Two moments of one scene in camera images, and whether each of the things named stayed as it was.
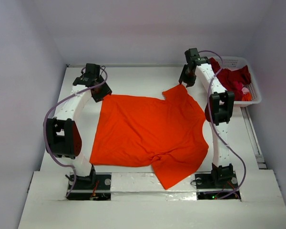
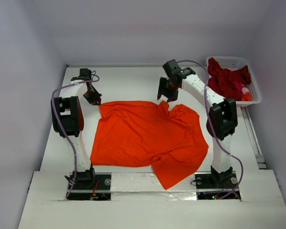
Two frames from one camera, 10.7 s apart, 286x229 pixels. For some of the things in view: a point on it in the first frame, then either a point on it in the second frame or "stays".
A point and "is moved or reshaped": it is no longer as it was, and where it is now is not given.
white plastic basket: (235, 62) stays
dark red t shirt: (233, 80) stays
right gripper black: (187, 77) to (168, 88)
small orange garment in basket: (247, 97) stays
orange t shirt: (165, 133) is moved or reshaped
